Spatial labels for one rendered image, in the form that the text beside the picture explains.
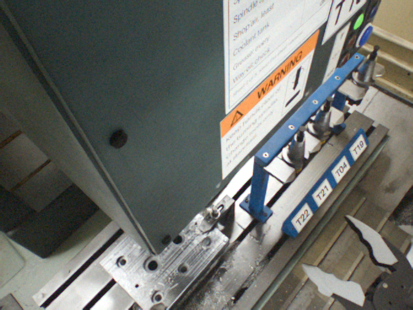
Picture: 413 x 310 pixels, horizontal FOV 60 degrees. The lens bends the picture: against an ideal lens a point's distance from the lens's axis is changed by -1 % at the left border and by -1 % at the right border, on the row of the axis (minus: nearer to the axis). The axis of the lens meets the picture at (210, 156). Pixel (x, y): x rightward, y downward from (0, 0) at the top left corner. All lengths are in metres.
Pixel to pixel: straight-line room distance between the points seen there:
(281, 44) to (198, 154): 0.12
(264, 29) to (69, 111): 0.17
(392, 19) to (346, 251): 0.81
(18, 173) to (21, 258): 0.59
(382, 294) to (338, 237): 0.81
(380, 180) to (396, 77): 0.40
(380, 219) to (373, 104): 0.46
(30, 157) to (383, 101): 1.29
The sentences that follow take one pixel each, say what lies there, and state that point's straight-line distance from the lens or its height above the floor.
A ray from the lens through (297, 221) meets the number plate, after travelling 1.12.
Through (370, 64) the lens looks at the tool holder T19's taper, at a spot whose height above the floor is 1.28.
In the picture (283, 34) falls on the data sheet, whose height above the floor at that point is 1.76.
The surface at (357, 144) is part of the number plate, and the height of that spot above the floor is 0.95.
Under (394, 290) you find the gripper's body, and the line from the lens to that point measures 0.57.
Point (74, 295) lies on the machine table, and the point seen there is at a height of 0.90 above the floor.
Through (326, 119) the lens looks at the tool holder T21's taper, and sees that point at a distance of 0.91.
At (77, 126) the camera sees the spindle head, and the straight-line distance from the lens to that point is 0.20.
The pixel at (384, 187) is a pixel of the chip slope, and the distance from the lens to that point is 1.52.
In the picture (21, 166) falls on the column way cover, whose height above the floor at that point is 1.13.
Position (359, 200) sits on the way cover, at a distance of 1.45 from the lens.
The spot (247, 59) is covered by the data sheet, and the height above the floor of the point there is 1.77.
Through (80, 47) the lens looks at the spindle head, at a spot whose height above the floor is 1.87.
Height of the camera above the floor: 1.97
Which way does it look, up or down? 58 degrees down
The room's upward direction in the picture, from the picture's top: 5 degrees counter-clockwise
